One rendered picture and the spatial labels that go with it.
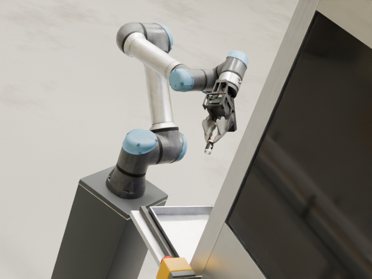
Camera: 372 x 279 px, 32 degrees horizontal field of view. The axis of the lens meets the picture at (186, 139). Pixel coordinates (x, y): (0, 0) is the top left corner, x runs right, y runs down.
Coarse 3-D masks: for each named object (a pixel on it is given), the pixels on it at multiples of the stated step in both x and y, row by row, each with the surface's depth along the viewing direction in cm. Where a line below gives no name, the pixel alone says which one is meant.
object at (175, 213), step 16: (160, 208) 218; (176, 208) 221; (192, 208) 224; (208, 208) 228; (160, 224) 209; (176, 224) 218; (192, 224) 221; (176, 240) 210; (192, 240) 213; (176, 256) 199; (192, 256) 205
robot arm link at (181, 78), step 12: (132, 24) 238; (120, 36) 234; (132, 36) 231; (120, 48) 235; (132, 48) 230; (144, 48) 226; (156, 48) 225; (144, 60) 225; (156, 60) 220; (168, 60) 218; (168, 72) 216; (180, 72) 209; (192, 72) 212; (204, 72) 215; (180, 84) 209; (192, 84) 211; (204, 84) 215
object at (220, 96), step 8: (216, 80) 207; (224, 80) 205; (216, 88) 206; (224, 88) 207; (232, 88) 207; (208, 96) 205; (216, 96) 201; (224, 96) 200; (232, 96) 210; (208, 104) 201; (216, 104) 200; (224, 104) 200; (208, 112) 203; (216, 112) 203; (224, 112) 201; (232, 112) 205
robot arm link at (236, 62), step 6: (228, 54) 217; (234, 54) 214; (240, 54) 214; (228, 60) 214; (234, 60) 212; (240, 60) 213; (246, 60) 215; (222, 66) 215; (228, 66) 211; (234, 66) 211; (240, 66) 212; (246, 66) 215; (222, 72) 212; (234, 72) 210; (240, 72) 211; (240, 78) 210
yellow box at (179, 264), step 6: (168, 258) 176; (174, 258) 177; (180, 258) 178; (162, 264) 175; (168, 264) 174; (174, 264) 175; (180, 264) 176; (186, 264) 176; (162, 270) 175; (168, 270) 172; (174, 270) 173; (180, 270) 173; (186, 270) 174; (192, 270) 175; (156, 276) 178; (162, 276) 175; (168, 276) 173; (174, 276) 171; (180, 276) 172; (186, 276) 173
